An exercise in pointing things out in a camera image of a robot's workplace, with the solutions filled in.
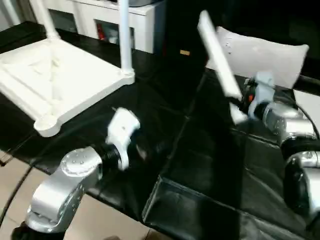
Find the white plastic table leg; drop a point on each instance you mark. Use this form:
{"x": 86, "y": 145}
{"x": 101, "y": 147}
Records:
{"x": 45, "y": 20}
{"x": 220, "y": 60}
{"x": 125, "y": 40}

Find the white cabinet with glass doors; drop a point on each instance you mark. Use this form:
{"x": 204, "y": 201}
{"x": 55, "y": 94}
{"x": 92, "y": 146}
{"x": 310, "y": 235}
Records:
{"x": 100, "y": 17}

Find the small yellow label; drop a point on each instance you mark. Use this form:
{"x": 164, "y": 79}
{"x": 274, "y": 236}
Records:
{"x": 185, "y": 52}

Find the white plastic bag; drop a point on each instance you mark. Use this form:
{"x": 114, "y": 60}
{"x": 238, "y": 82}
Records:
{"x": 270, "y": 57}

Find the red bottle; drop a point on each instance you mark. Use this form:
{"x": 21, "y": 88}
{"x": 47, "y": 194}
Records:
{"x": 101, "y": 32}

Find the black work mat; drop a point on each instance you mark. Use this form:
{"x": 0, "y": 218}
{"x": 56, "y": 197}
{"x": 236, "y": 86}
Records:
{"x": 210, "y": 170}

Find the black cabinet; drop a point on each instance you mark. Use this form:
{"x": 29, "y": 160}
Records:
{"x": 185, "y": 20}

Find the white plastic table top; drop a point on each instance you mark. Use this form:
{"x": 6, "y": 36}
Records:
{"x": 55, "y": 75}

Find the white side table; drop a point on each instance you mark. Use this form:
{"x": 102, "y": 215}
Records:
{"x": 310, "y": 105}

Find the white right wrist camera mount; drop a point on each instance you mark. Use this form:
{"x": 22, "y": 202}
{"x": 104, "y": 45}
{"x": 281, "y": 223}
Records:
{"x": 265, "y": 87}

